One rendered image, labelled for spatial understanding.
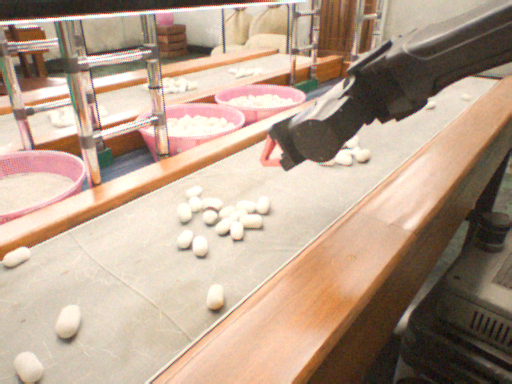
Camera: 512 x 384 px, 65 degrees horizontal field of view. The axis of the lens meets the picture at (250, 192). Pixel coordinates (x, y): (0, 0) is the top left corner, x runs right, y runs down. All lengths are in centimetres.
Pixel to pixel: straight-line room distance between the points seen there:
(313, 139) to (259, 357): 24
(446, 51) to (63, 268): 50
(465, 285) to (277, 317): 65
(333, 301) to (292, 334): 7
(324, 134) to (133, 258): 30
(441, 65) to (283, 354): 31
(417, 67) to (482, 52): 7
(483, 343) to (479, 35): 79
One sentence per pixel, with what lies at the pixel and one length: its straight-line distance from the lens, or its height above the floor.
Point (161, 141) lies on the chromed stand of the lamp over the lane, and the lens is 79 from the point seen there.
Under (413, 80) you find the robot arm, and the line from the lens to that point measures 46.
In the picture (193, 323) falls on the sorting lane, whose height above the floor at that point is 74.
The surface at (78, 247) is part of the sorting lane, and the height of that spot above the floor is 74.
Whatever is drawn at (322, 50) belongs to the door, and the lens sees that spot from 574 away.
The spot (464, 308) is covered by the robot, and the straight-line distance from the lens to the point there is 104.
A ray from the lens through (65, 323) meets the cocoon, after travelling 47.
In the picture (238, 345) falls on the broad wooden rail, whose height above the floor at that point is 76.
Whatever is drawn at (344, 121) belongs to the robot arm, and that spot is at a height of 94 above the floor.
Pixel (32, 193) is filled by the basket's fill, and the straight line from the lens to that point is 82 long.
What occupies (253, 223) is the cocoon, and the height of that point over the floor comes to 75.
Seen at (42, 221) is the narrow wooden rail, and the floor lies 76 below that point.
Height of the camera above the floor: 107
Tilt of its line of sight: 28 degrees down
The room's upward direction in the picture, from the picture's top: straight up
